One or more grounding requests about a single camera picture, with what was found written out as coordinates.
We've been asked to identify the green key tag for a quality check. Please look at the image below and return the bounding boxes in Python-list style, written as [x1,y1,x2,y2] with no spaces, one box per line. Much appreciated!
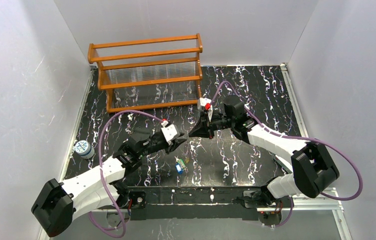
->
[178,159,186,166]

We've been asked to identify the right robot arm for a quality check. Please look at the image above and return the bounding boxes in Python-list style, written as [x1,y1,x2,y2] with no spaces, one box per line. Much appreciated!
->
[188,95,340,202]

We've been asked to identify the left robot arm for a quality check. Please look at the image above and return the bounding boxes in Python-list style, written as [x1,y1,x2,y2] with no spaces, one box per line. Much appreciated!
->
[31,131,186,238]

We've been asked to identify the blue key tag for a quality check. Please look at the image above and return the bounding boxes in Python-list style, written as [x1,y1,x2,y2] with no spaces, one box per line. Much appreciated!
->
[175,163,184,175]

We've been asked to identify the orange wooden shelf rack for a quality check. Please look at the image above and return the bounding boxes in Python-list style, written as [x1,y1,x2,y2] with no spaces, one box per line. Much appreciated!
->
[87,33,203,113]

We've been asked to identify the blue white tape roll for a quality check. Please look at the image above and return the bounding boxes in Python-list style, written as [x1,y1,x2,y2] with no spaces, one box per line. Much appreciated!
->
[74,140,95,160]

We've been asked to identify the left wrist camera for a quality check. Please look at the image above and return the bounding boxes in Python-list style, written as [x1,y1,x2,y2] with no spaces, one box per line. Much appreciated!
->
[161,119,179,145]

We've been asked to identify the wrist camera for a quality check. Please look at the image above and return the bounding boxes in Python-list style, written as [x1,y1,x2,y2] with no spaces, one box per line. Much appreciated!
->
[161,119,179,145]
[197,97,213,122]

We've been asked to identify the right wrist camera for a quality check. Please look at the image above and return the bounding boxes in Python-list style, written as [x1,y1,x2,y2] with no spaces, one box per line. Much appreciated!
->
[197,97,213,122]

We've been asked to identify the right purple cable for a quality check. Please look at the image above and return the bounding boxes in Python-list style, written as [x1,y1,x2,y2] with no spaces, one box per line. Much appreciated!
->
[209,80,364,229]

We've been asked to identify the purple cable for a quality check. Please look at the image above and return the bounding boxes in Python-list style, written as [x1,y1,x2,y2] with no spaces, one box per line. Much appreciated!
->
[86,109,169,239]
[209,80,364,229]

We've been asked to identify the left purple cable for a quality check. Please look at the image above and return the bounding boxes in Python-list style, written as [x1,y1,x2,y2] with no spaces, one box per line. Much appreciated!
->
[86,109,169,239]

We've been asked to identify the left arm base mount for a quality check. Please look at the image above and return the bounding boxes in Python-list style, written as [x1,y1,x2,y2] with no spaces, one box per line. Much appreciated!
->
[96,188,147,210]

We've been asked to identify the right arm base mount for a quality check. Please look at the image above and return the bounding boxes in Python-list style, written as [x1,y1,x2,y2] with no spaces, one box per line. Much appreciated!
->
[232,188,294,223]

